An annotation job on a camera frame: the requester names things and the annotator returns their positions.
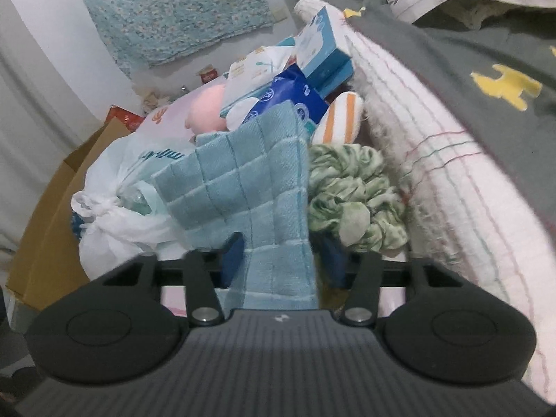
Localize pink plush ball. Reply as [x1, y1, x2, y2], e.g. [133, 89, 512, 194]
[185, 84, 226, 136]

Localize blue checked microfiber cloth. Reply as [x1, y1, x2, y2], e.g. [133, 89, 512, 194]
[153, 102, 319, 312]

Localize white tied plastic bag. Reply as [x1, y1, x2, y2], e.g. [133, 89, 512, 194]
[71, 133, 194, 280]

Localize red can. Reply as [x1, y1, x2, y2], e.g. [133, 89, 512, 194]
[198, 65, 219, 84]

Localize white striped blanket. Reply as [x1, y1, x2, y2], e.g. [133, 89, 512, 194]
[294, 0, 556, 402]

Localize brown cardboard box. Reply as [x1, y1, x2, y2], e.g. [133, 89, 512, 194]
[7, 120, 129, 311]

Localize dark blue wipes pack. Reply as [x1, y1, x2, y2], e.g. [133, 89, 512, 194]
[239, 64, 329, 136]

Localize white blue tissue pack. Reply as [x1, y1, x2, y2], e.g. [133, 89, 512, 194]
[220, 44, 295, 118]

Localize green white scrunchie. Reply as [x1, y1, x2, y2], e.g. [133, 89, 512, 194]
[308, 144, 409, 252]

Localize orange striped plush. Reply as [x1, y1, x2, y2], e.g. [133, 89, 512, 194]
[311, 91, 364, 145]

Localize teal patterned wall cloth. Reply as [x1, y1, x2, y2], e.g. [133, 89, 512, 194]
[83, 0, 274, 74]

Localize blue white box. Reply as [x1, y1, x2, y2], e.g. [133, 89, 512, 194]
[295, 7, 353, 99]

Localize red snack package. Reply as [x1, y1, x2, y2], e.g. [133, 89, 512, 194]
[105, 105, 144, 133]

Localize grey bedsheet yellow dogs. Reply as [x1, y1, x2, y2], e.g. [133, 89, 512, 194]
[310, 0, 556, 227]

